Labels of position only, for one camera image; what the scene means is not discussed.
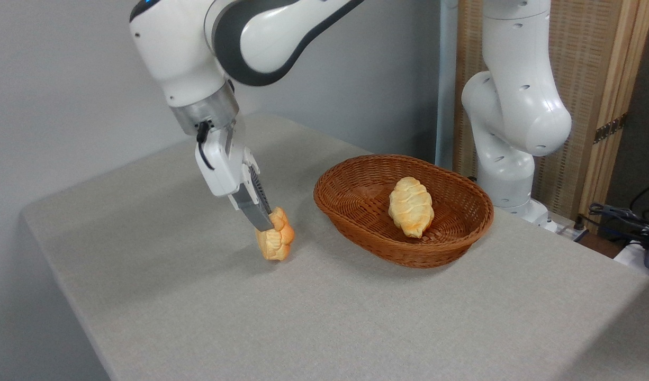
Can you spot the white vertical pole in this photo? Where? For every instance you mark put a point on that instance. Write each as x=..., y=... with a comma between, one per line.
x=446, y=79

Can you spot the grey tablecloth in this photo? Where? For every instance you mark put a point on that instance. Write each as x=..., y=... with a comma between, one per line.
x=250, y=317

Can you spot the wooden folding screen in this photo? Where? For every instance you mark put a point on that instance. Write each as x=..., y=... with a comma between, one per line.
x=586, y=53

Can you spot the long braided bread roll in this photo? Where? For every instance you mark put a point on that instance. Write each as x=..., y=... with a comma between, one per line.
x=411, y=207

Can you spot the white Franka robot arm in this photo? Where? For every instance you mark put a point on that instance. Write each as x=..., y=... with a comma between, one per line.
x=176, y=53

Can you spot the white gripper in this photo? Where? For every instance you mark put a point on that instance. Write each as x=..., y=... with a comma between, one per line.
x=221, y=164

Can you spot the brown wicker basket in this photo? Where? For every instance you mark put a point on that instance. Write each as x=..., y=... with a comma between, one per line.
x=356, y=211

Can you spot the metal screen hinge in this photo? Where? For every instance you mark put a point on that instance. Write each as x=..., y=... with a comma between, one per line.
x=609, y=128

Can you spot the short braided bread roll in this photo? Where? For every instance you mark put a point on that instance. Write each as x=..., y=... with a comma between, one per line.
x=278, y=246

